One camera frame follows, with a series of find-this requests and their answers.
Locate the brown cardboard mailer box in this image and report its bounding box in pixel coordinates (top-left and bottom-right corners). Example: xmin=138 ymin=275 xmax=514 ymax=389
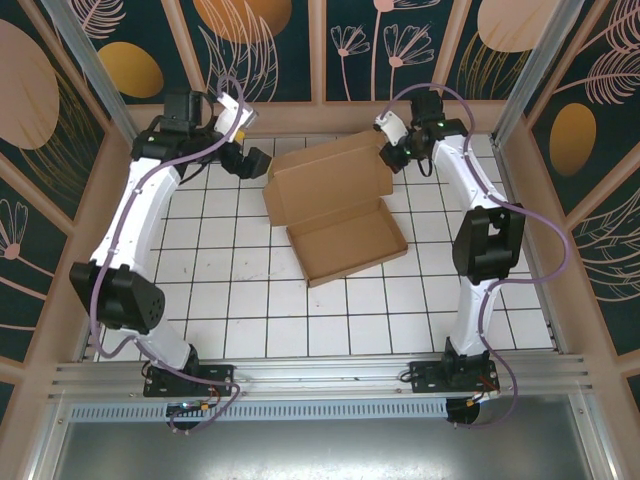
xmin=262 ymin=130 xmax=409 ymax=289

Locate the dark panel with orange oval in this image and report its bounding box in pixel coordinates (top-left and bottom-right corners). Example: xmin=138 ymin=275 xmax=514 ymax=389
xmin=74 ymin=0 xmax=201 ymax=106

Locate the dark panel with pink oval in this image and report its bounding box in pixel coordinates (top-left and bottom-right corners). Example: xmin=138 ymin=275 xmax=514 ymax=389
xmin=439 ymin=0 xmax=546 ymax=103

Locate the dark panel with orange circle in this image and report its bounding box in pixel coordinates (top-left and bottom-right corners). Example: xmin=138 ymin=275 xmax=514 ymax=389
xmin=179 ymin=0 xmax=321 ymax=105

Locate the dark panel with pink flowers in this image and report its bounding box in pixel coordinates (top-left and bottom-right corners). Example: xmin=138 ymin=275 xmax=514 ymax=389
xmin=325 ymin=0 xmax=464 ymax=103

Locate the dark panel with large pink disc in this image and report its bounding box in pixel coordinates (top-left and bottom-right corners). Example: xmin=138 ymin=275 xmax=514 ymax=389
xmin=0 ymin=0 xmax=112 ymax=224

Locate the dark panel with feather and oval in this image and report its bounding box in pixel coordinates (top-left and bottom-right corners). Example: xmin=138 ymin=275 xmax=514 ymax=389
xmin=527 ymin=0 xmax=640 ymax=217

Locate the dark panel with small flower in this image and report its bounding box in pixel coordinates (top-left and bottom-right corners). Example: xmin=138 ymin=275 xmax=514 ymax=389
xmin=0 ymin=154 xmax=69 ymax=364

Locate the dark panel with pink fern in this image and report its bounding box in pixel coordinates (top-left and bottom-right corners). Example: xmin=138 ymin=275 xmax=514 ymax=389
xmin=569 ymin=169 xmax=640 ymax=357

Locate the grey metal sheet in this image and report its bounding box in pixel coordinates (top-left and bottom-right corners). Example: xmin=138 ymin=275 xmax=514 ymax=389
xmin=32 ymin=419 xmax=619 ymax=480

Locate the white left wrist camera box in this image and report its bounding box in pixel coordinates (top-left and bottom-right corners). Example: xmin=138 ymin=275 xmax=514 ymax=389
xmin=213 ymin=93 xmax=262 ymax=145

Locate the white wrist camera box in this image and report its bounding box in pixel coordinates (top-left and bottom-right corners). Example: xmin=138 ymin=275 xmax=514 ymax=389
xmin=374 ymin=112 xmax=410 ymax=147
xmin=213 ymin=93 xmax=262 ymax=145

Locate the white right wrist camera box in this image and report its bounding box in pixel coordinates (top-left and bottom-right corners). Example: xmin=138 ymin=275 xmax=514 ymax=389
xmin=374 ymin=112 xmax=410 ymax=147

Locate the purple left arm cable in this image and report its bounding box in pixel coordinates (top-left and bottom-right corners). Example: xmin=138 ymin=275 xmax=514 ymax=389
xmin=89 ymin=76 xmax=246 ymax=435

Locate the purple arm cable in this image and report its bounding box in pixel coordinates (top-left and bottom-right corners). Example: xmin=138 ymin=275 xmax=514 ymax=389
xmin=89 ymin=76 xmax=246 ymax=435
xmin=379 ymin=83 xmax=572 ymax=431

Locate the aluminium frame post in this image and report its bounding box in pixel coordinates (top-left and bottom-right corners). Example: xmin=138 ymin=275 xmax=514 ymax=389
xmin=42 ymin=0 xmax=147 ymax=154
xmin=491 ymin=0 xmax=595 ymax=147

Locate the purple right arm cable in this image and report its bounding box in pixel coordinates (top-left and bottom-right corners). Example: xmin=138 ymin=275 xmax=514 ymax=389
xmin=379 ymin=83 xmax=572 ymax=431

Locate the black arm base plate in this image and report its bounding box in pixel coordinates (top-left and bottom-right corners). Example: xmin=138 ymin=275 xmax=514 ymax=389
xmin=408 ymin=360 xmax=501 ymax=396
xmin=143 ymin=364 xmax=236 ymax=399

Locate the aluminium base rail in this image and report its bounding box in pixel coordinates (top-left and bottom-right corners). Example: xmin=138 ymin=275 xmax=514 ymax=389
xmin=47 ymin=353 xmax=599 ymax=401

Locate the aluminium side rail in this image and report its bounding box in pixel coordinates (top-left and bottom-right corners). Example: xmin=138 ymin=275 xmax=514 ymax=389
xmin=74 ymin=142 xmax=149 ymax=362
xmin=492 ymin=137 xmax=569 ymax=354

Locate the small circuit board with wires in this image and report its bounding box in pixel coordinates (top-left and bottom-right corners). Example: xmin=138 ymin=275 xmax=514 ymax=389
xmin=167 ymin=399 xmax=226 ymax=419

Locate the slotted grey cable tray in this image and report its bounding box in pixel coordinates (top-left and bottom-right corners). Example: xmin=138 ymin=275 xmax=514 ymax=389
xmin=69 ymin=398 xmax=450 ymax=422

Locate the yellow connector with wires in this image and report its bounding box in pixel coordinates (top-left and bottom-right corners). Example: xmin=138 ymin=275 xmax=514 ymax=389
xmin=467 ymin=387 xmax=501 ymax=406

